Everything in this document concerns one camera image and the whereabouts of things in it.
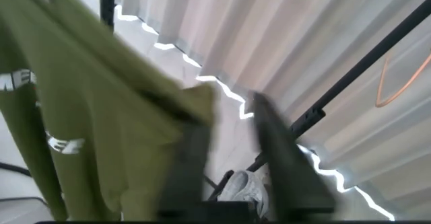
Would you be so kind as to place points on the pink clothes hanger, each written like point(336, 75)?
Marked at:
point(397, 93)

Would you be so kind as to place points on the pale grey garment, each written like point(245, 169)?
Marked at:
point(242, 185)

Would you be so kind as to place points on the black clothes rack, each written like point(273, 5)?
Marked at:
point(353, 73)

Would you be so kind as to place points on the green printed shirt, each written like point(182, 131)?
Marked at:
point(101, 99)

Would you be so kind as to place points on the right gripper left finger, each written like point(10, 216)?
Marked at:
point(185, 183)

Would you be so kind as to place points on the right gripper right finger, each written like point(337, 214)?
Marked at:
point(293, 183)

